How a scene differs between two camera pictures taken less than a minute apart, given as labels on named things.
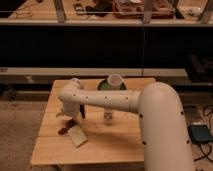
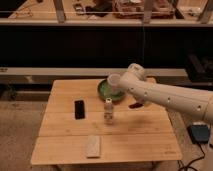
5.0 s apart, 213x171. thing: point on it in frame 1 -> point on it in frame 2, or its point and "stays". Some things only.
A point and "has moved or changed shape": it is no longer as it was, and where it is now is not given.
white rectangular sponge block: (77, 135) -> (93, 146)
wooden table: (119, 142) stays
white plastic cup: (114, 81) stays
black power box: (200, 134) stays
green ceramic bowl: (104, 85) stays
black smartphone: (82, 110) stays
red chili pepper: (67, 125) has moved or changed shape
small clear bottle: (108, 116) stays
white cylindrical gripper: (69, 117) -> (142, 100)
